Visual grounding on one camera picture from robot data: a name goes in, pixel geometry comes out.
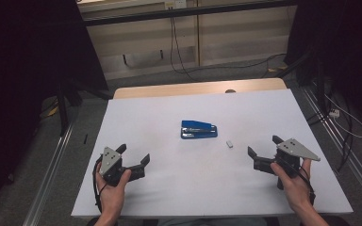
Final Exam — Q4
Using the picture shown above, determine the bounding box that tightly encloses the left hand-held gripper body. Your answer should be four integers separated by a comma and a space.
99, 146, 130, 187

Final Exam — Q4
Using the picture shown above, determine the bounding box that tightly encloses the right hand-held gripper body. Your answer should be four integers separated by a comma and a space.
270, 137, 321, 191

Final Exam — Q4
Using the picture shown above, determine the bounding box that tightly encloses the blue stapler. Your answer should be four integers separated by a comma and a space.
180, 120, 219, 140

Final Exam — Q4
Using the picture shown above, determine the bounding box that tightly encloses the person's left hand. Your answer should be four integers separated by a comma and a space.
94, 162, 132, 218

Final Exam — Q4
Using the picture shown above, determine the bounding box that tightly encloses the person's right hand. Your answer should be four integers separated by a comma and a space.
270, 158, 316, 215

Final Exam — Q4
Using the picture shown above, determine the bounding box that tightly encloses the white board cover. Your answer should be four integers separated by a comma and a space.
70, 89, 354, 219

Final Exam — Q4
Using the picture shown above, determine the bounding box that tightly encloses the black metal stand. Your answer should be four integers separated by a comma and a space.
274, 50, 328, 118
55, 77, 114, 137

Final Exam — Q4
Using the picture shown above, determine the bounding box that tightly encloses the yellow floor tape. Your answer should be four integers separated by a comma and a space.
45, 105, 59, 118

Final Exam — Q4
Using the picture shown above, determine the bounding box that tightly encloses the beige cabinet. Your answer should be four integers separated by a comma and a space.
77, 0, 298, 81

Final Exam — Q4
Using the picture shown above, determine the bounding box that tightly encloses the black curtain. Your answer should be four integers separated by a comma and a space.
284, 0, 362, 133
0, 0, 108, 219

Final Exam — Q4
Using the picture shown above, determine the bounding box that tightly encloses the black horizontal bar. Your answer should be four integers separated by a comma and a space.
83, 0, 298, 27

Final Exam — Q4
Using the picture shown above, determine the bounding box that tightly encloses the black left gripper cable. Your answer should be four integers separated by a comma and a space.
91, 154, 108, 215

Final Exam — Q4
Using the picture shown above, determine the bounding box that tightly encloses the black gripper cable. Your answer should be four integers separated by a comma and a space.
91, 154, 108, 215
276, 155, 317, 205

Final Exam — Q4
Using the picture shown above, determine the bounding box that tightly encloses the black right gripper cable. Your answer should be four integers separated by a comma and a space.
276, 155, 317, 205

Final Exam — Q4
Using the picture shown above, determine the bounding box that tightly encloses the black cable bundle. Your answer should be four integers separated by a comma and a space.
305, 93, 354, 174

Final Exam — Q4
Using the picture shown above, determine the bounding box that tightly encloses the aluminium floor rail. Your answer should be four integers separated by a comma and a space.
22, 122, 75, 226
300, 85, 362, 215

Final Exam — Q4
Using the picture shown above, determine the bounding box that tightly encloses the white cable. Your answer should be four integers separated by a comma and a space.
323, 93, 362, 139

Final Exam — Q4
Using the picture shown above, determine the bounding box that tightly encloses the black floor cable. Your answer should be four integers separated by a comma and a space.
182, 52, 288, 79

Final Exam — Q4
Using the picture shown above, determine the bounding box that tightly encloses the black hanging cable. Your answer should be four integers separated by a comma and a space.
169, 8, 199, 81

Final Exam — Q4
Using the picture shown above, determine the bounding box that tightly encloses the white wall socket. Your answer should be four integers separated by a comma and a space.
164, 0, 188, 9

